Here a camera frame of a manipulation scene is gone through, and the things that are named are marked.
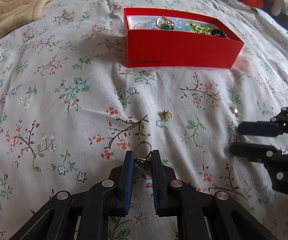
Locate silver dark stone ring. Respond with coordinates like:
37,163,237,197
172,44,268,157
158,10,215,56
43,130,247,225
133,141,155,169

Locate small silver ring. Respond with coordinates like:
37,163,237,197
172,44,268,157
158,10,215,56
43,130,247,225
230,134,250,144

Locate black bead ring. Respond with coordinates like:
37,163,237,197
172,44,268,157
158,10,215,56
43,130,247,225
211,29,227,39

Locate green bead bracelet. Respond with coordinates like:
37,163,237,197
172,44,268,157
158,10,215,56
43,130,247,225
188,22,213,36

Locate blue bead bracelet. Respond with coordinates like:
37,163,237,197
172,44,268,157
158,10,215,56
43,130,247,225
143,17,194,33

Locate gold rings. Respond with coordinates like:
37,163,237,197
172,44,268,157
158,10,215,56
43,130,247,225
155,16,176,31

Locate gold pearl earring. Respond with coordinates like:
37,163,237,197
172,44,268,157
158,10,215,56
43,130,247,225
162,110,173,120

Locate floral white bedsheet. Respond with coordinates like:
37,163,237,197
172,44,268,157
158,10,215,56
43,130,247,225
0,0,288,239

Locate red cardboard box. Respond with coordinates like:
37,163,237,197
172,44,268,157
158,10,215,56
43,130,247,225
124,8,244,69

